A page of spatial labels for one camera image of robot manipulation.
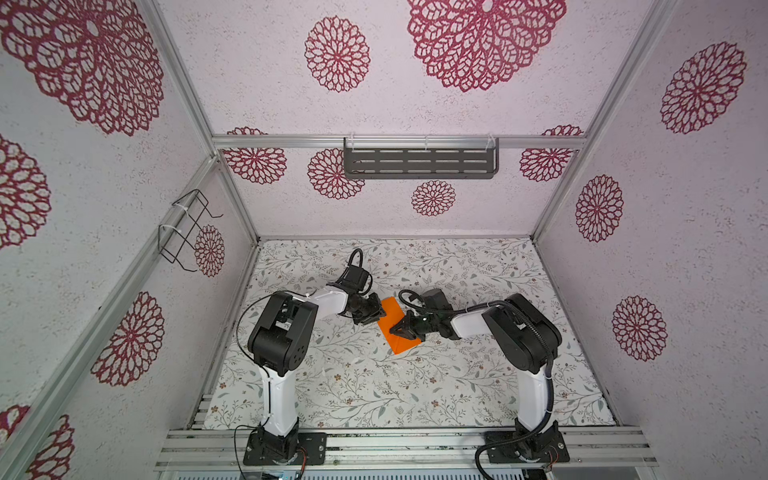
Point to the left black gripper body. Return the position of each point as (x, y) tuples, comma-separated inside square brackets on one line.
[(366, 307)]

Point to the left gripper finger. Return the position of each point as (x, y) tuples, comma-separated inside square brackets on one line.
[(376, 308), (366, 320)]

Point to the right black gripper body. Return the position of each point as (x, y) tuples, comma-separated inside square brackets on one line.
[(424, 324)]

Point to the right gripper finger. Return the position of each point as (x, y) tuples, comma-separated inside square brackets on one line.
[(409, 335), (405, 323)]

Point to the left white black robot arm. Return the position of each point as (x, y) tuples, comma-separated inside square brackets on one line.
[(281, 337)]

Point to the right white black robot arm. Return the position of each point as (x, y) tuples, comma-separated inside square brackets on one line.
[(527, 339)]

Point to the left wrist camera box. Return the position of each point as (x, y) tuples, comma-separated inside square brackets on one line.
[(355, 280)]

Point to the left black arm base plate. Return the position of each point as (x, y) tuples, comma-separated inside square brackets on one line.
[(264, 449)]

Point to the grey slotted wall shelf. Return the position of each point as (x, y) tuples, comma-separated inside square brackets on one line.
[(424, 163)]

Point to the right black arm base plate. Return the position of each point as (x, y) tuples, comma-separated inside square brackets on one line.
[(548, 447)]

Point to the black wire wall basket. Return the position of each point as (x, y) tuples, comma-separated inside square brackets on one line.
[(172, 239)]

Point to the aluminium front rail frame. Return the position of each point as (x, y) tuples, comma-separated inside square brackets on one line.
[(401, 448)]

